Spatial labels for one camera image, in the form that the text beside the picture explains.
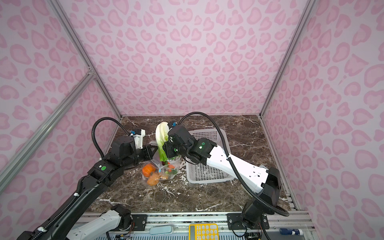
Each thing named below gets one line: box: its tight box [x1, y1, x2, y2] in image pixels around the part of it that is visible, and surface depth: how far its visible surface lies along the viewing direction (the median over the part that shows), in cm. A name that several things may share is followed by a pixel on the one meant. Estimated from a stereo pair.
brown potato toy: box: [147, 172, 160, 186], surface depth 85 cm
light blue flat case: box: [149, 225, 173, 235], surface depth 71 cm
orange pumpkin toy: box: [142, 163, 156, 178], surface depth 85 cm
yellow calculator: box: [188, 223, 220, 240], surface depth 71 cm
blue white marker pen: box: [279, 228, 303, 236], surface depth 71 cm
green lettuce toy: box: [155, 121, 169, 162], surface depth 70 cm
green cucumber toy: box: [165, 169, 178, 175], surface depth 85 cm
